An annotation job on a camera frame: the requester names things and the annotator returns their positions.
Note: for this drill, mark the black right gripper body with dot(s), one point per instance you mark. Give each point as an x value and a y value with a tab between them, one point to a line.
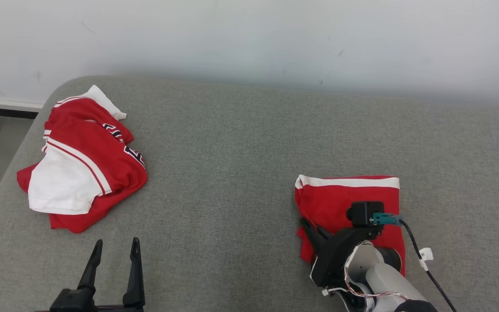
334	260

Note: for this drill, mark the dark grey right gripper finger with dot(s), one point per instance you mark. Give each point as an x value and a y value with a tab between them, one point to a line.
312	238
325	234

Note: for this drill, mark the red shorts with white trim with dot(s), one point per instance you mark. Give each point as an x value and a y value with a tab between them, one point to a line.
332	199

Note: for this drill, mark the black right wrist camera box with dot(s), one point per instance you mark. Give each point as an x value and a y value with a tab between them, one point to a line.
366	213

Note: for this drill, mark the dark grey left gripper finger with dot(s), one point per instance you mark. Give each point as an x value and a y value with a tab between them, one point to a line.
91	273
134	286

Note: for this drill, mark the red Bulls 23 jersey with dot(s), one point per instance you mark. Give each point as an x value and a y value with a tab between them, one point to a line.
85	156

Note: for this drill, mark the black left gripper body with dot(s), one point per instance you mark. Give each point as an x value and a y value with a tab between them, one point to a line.
76	301

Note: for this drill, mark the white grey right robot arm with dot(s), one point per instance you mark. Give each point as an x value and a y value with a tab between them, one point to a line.
383	281

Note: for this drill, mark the black wall baseboard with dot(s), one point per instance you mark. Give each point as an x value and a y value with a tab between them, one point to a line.
2	112

